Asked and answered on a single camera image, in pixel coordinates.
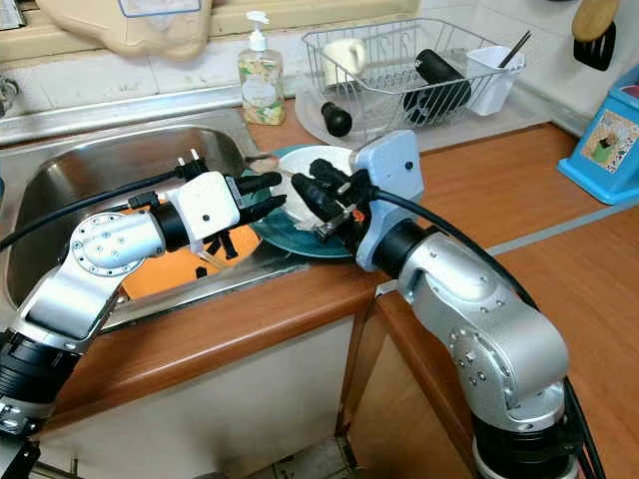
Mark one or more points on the soap pump bottle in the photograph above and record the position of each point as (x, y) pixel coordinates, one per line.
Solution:
(261, 83)

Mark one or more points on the white slatted vent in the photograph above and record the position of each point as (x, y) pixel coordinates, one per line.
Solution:
(10, 12)

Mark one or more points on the teal dinner plate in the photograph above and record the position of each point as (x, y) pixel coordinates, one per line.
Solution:
(285, 244)

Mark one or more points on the metal faucet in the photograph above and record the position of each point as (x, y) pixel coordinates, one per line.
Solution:
(8, 92)

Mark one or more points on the brown wooden cabinet door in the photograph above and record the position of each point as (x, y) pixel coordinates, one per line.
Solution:
(404, 419)

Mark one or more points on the white utensil holder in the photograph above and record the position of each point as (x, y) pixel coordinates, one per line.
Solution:
(496, 80)

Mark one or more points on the black bottle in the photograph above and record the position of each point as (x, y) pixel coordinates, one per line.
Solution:
(437, 82)

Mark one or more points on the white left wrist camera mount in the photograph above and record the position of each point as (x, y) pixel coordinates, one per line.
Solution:
(205, 205)

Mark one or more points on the beige plastic board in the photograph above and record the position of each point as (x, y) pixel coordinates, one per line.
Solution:
(120, 32)

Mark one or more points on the cream mug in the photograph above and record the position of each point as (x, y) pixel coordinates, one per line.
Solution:
(343, 60)

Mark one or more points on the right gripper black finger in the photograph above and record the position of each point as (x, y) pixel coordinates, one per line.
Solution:
(334, 177)
(317, 200)

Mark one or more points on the small black round cap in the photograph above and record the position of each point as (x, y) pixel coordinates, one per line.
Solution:
(336, 120)

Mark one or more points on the blue plastic box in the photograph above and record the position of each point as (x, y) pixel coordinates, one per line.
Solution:
(604, 150)

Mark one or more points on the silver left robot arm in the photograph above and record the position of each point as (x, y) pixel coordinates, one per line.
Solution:
(110, 244)

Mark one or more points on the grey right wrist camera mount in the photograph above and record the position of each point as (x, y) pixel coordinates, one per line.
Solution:
(394, 165)

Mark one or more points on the white cabinet panel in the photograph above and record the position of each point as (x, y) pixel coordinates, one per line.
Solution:
(220, 409)

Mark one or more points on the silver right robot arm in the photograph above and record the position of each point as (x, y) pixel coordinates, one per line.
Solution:
(479, 299)

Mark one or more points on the grey drain tray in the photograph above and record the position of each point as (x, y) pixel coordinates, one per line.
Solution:
(509, 125)

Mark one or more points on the white bowl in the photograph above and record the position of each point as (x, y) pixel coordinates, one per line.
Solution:
(295, 215)

